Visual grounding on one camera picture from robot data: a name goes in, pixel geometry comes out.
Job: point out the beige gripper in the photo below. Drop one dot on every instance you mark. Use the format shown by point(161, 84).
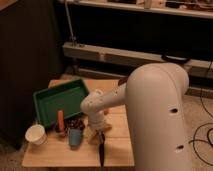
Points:
point(96, 123)

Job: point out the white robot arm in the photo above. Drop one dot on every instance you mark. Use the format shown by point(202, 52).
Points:
point(152, 97)

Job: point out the green plastic tray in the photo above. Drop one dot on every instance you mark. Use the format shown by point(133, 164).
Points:
point(66, 97)

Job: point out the orange round fruit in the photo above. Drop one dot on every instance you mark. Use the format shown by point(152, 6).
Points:
point(106, 111)

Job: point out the blue plastic cup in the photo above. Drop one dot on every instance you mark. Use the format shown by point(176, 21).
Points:
point(75, 137)

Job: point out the dark grape bunch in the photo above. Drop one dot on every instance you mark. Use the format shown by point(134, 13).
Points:
point(70, 124)

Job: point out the orange carrot toy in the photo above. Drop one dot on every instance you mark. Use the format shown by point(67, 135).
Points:
point(61, 121)

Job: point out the wooden table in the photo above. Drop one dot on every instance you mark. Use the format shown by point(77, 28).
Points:
point(57, 153)

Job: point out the purple bowl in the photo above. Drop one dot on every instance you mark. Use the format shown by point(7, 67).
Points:
point(122, 81)

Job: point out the white paper cup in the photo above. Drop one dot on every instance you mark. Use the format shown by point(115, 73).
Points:
point(36, 134)

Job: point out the metal pole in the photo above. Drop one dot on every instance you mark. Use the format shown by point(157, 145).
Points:
point(72, 37)

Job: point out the black object on shelf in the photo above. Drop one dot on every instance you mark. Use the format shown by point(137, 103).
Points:
point(175, 59)

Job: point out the wooden shelf beam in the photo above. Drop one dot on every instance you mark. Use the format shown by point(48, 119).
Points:
point(109, 55)

